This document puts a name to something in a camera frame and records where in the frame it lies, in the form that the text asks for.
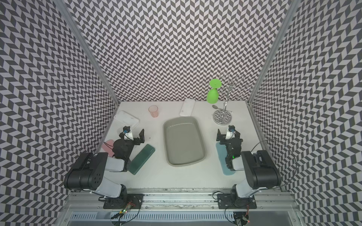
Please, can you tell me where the light teal pencil case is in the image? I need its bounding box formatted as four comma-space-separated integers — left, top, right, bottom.
216, 142, 235, 176

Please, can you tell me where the pink pencil case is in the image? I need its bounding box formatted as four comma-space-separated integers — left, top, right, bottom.
102, 139, 114, 157

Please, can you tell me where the dark green pencil case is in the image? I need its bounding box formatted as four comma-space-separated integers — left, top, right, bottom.
128, 144, 156, 175

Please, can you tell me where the grey plastic storage box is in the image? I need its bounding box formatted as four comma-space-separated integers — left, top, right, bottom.
163, 116, 206, 167

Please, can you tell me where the white pencil case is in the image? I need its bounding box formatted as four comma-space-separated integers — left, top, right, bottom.
180, 98, 196, 117

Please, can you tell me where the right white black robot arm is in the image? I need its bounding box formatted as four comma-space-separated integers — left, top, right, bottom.
216, 126, 282, 203

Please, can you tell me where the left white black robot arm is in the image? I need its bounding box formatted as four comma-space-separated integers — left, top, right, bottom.
64, 126, 145, 202

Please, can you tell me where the pink transparent cup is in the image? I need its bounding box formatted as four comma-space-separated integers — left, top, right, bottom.
149, 105, 159, 118

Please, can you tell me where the metal spoon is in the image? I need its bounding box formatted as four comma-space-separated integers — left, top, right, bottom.
212, 105, 232, 113

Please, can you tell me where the green plastic wine glass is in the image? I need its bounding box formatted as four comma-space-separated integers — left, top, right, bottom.
206, 79, 222, 104

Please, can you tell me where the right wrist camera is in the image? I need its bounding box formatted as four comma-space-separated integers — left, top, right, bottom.
225, 125, 236, 140

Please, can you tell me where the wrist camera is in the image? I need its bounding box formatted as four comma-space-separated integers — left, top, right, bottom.
225, 125, 236, 140
123, 126, 133, 140

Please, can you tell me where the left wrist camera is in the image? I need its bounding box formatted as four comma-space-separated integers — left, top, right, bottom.
123, 126, 133, 140

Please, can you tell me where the chrome wire cup rack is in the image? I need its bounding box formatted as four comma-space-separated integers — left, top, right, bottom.
212, 78, 252, 126

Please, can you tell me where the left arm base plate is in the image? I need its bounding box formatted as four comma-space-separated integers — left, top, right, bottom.
103, 194, 144, 210

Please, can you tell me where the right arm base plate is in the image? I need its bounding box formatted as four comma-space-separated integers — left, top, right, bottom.
216, 193, 257, 210

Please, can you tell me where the aluminium front rail frame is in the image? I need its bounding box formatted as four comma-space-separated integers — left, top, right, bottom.
55, 189, 305, 226

